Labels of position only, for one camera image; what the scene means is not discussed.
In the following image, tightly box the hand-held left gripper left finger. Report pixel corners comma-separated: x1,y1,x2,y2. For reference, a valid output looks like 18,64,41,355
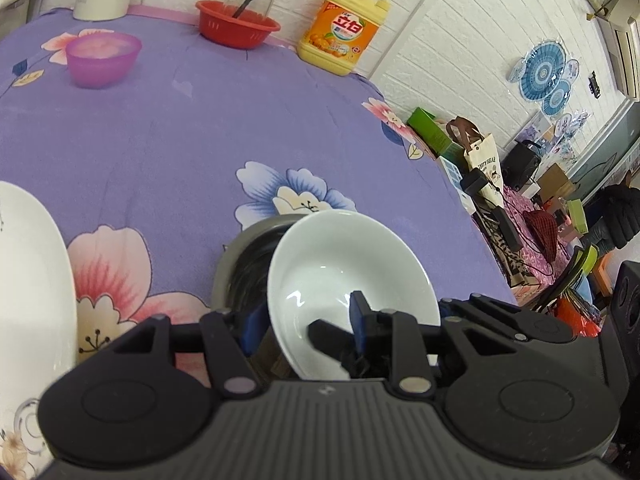
107,300,273,402

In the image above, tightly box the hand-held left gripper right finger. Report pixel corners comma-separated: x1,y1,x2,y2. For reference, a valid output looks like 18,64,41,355
349,290,507,398

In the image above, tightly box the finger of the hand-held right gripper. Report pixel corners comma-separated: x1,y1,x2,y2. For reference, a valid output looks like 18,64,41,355
467,294,532,345

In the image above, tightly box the red patterned white bowl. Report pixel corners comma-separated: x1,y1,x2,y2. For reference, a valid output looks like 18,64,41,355
267,210,442,380

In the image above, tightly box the stainless steel bowl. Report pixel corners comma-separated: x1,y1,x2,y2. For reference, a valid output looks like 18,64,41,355
211,212,307,384

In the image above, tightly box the printed white plate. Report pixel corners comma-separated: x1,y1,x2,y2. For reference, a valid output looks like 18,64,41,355
0,180,79,414

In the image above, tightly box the patterned dark cloth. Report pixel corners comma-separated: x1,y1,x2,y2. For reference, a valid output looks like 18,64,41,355
470,180,572,303

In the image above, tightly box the black power strip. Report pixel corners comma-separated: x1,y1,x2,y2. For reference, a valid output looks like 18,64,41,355
492,207,524,254

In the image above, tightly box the dark red knit bag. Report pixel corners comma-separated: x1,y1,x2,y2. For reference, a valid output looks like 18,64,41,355
522,209,559,262

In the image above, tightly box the black power adapter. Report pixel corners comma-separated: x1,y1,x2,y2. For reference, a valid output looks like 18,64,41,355
460,168,489,196

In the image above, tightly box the black speaker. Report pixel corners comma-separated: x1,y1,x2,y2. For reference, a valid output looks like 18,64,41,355
501,140,544,192

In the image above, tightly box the beige tote bag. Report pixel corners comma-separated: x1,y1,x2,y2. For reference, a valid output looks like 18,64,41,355
446,116,506,211

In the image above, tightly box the green cardboard box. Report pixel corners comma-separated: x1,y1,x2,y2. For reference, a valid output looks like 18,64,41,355
406,107,464,159

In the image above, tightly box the purple floral tablecloth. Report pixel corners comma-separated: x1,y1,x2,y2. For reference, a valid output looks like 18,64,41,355
0,4,519,480

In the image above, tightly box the medium blue paper fan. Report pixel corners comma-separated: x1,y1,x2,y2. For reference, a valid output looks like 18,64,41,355
542,77,574,119

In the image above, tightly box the large blue paper fan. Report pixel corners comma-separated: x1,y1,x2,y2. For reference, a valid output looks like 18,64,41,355
517,40,567,102

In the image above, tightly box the yellow detergent bottle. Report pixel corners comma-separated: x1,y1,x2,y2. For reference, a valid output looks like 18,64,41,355
296,0,407,77

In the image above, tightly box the red plastic basket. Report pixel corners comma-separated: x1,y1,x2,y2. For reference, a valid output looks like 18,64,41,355
195,0,281,51

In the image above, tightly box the purple plastic bowl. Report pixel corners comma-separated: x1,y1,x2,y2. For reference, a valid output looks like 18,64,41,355
65,31,143,90

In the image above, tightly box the white air conditioner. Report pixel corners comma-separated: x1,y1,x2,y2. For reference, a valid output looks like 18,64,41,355
597,0,640,99

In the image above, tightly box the wall picture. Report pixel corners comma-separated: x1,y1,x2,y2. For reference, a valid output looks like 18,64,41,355
517,110,552,154

